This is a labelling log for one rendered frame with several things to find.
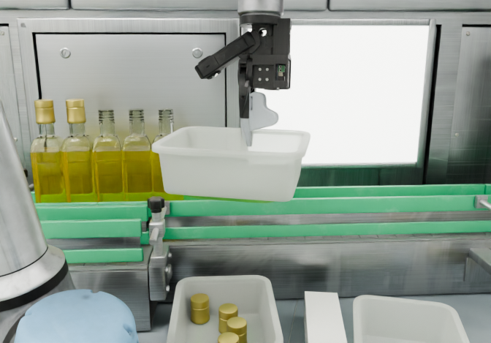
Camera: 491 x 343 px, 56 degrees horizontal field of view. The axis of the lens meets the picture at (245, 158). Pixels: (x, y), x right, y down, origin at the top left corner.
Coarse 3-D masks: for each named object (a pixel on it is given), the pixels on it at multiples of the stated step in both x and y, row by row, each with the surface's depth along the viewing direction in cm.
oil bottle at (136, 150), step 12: (132, 144) 89; (144, 144) 90; (132, 156) 90; (144, 156) 90; (132, 168) 90; (144, 168) 90; (132, 180) 91; (144, 180) 91; (132, 192) 92; (144, 192) 92
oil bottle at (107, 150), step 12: (96, 144) 89; (108, 144) 89; (120, 144) 90; (96, 156) 89; (108, 156) 89; (120, 156) 90; (96, 168) 90; (108, 168) 90; (120, 168) 90; (96, 180) 90; (108, 180) 91; (120, 180) 91; (96, 192) 91; (108, 192) 91; (120, 192) 91
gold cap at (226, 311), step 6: (222, 306) 82; (228, 306) 82; (234, 306) 82; (222, 312) 81; (228, 312) 81; (234, 312) 81; (222, 318) 81; (228, 318) 81; (222, 324) 81; (222, 330) 81
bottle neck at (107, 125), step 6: (102, 114) 89; (108, 114) 89; (102, 120) 89; (108, 120) 89; (114, 120) 91; (102, 126) 90; (108, 126) 90; (114, 126) 91; (102, 132) 90; (108, 132) 90; (114, 132) 91
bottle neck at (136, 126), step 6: (132, 114) 89; (138, 114) 89; (132, 120) 90; (138, 120) 90; (132, 126) 90; (138, 126) 90; (144, 126) 91; (132, 132) 90; (138, 132) 90; (144, 132) 91
